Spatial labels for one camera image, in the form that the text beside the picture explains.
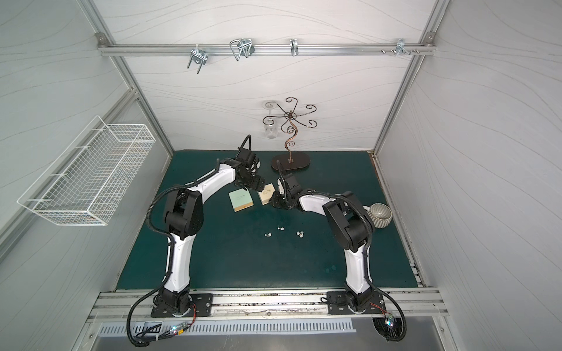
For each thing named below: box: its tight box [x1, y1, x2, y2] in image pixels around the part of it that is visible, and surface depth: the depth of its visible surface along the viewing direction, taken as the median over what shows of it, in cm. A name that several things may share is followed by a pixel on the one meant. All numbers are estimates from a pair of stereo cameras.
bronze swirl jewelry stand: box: [262, 96, 318, 172], surface depth 113 cm
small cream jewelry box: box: [257, 182, 276, 206], surface depth 100 cm
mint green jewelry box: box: [227, 187, 254, 213], surface depth 100 cm
